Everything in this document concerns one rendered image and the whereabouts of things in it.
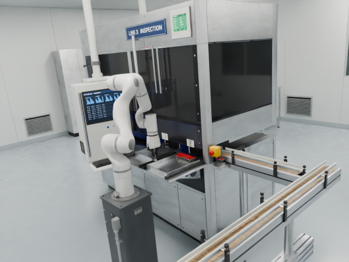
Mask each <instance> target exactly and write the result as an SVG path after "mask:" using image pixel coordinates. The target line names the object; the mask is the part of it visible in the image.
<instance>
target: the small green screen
mask: <svg viewBox="0 0 349 262"><path fill-rule="evenodd" d="M170 22H171V36H172V40H173V39H179V38H186V37H192V32H191V15H190V6H186V7H183V8H179V9H175V10H171V11H170Z"/></svg>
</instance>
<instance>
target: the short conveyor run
mask: <svg viewBox="0 0 349 262"><path fill-rule="evenodd" d="M242 148H243V149H242V151H239V150H235V149H231V148H227V147H225V149H226V150H222V151H223V154H222V155H221V156H219V157H221V158H225V162H226V163H228V164H230V165H231V167H229V168H231V169H234V170H237V171H240V172H243V173H246V174H249V175H253V176H256V177H260V178H263V179H266V180H269V181H272V182H276V183H278V184H281V185H285V186H288V185H290V184H291V183H293V182H294V181H296V180H297V179H298V178H300V177H301V176H303V169H304V168H303V166H300V165H296V164H292V163H288V162H287V159H286V158H287V156H286V155H285V156H284V158H285V159H284V161H280V160H276V159H271V158H267V157H264V156H260V155H256V154H252V153H248V152H245V149H244V148H245V146H242ZM228 150H229V151H228ZM267 160H268V161H267Z"/></svg>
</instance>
